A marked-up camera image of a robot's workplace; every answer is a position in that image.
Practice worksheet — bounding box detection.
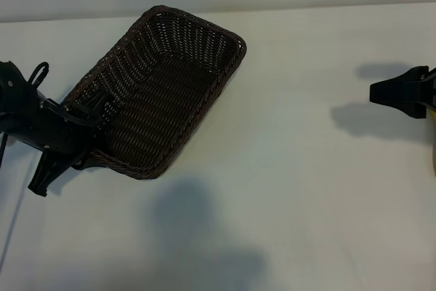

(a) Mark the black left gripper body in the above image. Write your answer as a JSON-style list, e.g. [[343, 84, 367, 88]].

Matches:
[[20, 98, 102, 170]]

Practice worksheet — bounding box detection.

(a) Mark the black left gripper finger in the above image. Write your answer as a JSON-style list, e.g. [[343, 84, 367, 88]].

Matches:
[[89, 90, 115, 131], [28, 153, 74, 198]]

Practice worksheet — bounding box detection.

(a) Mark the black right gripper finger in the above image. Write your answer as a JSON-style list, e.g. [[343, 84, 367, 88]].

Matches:
[[369, 65, 430, 93], [369, 92, 429, 118]]

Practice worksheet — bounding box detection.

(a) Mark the yellow banana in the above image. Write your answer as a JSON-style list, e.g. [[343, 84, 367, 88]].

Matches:
[[426, 107, 436, 178]]

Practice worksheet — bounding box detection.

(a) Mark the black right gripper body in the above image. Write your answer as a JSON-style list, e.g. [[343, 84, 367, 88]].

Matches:
[[427, 65, 436, 108]]

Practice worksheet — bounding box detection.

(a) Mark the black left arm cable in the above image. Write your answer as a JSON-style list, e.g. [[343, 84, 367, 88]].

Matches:
[[27, 61, 50, 87]]

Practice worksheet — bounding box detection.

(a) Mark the dark brown wicker basket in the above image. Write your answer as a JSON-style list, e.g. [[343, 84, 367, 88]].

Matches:
[[63, 4, 248, 181]]

